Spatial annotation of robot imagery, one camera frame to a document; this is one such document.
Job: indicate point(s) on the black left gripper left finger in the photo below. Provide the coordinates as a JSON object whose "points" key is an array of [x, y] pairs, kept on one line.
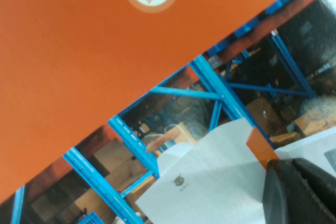
{"points": [[283, 197]]}

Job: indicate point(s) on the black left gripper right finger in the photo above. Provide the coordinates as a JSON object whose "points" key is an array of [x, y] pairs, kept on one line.
{"points": [[325, 195]]}

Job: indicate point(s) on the glossy colour brochure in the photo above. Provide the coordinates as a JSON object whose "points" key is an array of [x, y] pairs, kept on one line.
{"points": [[78, 51]]}

